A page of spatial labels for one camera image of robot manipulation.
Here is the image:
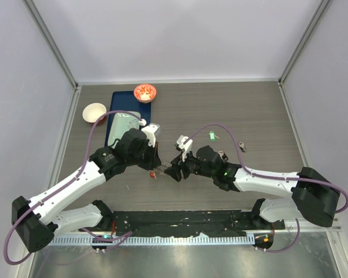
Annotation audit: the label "blue tray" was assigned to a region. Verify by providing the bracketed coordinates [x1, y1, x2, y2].
[104, 91, 151, 147]

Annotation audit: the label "black-head key far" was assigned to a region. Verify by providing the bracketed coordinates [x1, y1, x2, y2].
[238, 141, 247, 152]

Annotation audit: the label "red patterned bowl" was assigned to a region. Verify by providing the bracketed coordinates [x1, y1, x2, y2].
[133, 83, 157, 103]

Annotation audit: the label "green key tag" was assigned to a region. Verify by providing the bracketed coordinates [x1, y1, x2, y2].
[209, 130, 219, 142]

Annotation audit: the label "slotted cable duct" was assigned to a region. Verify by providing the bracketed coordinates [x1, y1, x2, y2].
[49, 233, 255, 246]

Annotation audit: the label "light green rectangular plate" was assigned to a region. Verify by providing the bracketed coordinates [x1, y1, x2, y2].
[107, 113, 140, 146]

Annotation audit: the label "purple cable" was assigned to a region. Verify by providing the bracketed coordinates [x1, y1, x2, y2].
[3, 110, 147, 266]
[185, 124, 348, 214]

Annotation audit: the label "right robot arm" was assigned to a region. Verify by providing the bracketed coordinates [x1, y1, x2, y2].
[164, 145, 340, 229]

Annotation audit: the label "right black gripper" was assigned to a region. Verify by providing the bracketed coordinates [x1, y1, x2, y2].
[165, 148, 215, 182]

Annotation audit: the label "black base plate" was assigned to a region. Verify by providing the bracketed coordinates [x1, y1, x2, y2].
[113, 210, 285, 238]

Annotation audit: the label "metal disc key organizer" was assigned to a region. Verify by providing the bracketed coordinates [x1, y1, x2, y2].
[153, 163, 172, 177]

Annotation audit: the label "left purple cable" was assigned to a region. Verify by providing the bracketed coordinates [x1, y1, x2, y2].
[3, 110, 147, 266]

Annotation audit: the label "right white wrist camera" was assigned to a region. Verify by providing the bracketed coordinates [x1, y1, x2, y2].
[175, 135, 193, 162]

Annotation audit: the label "white and red bowl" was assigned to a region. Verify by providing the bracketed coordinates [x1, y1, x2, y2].
[82, 103, 107, 124]

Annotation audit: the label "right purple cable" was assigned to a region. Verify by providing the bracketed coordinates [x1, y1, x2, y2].
[185, 124, 348, 214]

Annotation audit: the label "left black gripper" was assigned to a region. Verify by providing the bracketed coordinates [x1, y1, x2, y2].
[127, 138, 162, 170]

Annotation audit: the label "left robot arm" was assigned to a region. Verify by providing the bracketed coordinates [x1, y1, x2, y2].
[12, 124, 161, 253]

